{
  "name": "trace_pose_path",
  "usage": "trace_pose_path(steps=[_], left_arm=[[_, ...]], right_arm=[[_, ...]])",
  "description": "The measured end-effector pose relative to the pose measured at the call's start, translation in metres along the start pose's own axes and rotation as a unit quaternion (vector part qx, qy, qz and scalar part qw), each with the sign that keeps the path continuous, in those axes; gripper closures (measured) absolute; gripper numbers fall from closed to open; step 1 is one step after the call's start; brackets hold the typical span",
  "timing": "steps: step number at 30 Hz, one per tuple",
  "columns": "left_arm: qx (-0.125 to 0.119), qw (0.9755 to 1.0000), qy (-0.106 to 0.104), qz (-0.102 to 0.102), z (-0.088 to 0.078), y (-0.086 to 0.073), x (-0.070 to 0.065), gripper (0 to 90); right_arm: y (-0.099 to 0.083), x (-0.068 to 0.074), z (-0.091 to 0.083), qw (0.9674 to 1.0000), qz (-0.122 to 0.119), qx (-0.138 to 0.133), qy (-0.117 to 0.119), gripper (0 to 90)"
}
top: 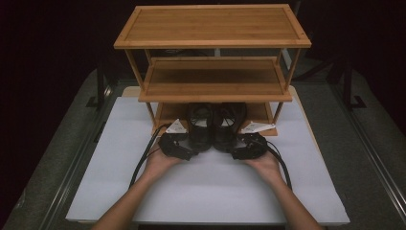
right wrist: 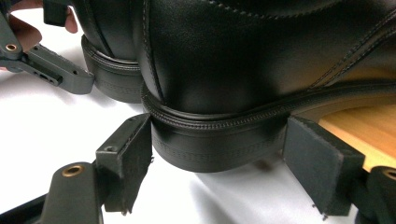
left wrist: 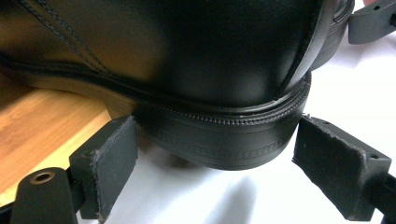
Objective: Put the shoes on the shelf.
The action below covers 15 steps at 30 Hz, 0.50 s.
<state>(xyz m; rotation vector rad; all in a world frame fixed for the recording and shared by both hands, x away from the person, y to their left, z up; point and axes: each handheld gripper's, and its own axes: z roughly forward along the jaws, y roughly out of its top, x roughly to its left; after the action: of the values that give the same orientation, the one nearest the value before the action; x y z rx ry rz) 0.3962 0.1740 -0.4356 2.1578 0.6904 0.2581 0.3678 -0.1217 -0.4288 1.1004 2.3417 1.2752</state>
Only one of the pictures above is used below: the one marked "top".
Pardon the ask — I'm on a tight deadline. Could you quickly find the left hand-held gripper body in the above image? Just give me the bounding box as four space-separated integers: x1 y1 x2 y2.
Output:
158 118 193 161

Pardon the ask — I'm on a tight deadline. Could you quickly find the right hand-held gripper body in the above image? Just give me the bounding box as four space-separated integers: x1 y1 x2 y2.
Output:
233 121 277 161

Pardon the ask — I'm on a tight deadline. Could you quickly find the black leather shoe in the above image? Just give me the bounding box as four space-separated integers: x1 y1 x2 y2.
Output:
212 102 248 153
186 103 214 153

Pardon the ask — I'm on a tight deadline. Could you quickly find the wooden three-tier shoe rack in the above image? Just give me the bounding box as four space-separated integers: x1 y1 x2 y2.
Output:
113 3 312 137

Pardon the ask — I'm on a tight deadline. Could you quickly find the person's left hand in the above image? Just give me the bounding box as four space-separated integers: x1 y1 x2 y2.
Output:
143 143 184 186

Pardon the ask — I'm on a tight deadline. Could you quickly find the person's right hand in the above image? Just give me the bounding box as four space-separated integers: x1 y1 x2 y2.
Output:
243 150 285 190

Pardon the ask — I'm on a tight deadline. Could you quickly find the white table sheet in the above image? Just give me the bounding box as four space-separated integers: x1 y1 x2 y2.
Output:
65 95 350 225

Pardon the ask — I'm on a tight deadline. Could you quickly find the black metal stand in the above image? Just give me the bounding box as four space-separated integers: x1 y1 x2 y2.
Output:
85 58 113 111
341 60 368 111

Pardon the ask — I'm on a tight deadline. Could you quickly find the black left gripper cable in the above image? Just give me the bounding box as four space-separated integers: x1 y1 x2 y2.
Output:
128 123 172 190

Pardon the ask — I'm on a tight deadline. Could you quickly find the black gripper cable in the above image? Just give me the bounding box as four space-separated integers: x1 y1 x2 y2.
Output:
128 123 172 190
265 139 293 192

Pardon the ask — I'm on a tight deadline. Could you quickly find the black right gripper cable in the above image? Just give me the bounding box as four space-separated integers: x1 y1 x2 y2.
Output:
265 139 293 192

